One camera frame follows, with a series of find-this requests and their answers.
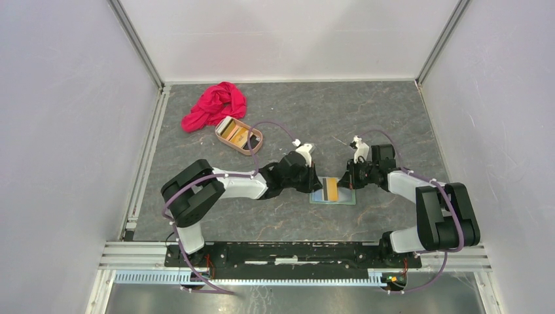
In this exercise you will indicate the red crumpled cloth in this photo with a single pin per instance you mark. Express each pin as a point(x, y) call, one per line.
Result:
point(216, 103)

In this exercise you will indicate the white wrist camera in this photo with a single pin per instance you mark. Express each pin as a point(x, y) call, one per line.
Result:
point(305, 150)
point(361, 150)

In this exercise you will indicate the gold card in tray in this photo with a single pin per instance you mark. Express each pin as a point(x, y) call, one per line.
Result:
point(239, 136)

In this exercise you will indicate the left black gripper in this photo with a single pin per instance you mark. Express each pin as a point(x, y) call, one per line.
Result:
point(313, 184)

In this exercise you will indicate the aluminium frame rail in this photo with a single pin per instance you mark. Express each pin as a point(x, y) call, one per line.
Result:
point(144, 263)

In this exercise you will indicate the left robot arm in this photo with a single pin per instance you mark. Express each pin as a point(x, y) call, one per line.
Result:
point(191, 194)

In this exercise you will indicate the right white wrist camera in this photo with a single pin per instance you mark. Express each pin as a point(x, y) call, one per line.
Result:
point(361, 150)

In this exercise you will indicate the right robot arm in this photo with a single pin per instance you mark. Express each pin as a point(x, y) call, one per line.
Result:
point(445, 218)

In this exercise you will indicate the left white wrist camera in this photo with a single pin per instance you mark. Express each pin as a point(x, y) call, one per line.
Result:
point(305, 150)

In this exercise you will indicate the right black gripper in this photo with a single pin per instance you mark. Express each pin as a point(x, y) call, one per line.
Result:
point(349, 180)

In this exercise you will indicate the green card holder wallet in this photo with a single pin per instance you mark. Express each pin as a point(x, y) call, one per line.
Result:
point(346, 196)

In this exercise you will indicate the stack of upright cards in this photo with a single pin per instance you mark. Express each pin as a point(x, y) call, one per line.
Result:
point(223, 124)

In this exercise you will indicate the pink oval card tray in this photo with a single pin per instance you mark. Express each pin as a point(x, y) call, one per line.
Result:
point(253, 145)

